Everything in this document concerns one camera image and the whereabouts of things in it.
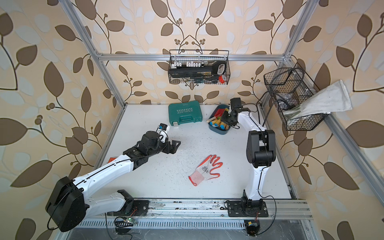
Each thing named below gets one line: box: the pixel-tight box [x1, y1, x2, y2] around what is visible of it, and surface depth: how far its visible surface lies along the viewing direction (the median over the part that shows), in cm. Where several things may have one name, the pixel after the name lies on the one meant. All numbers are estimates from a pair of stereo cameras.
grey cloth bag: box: [282, 79, 353, 120], surface depth 60 cm
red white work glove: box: [188, 154, 223, 187], surface depth 88 cm
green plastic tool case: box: [168, 100, 203, 126], surface depth 111 cm
